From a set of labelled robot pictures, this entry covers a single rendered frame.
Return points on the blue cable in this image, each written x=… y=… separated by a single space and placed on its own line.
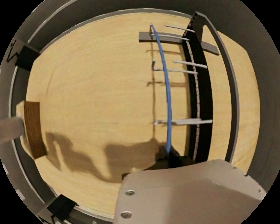
x=168 y=95

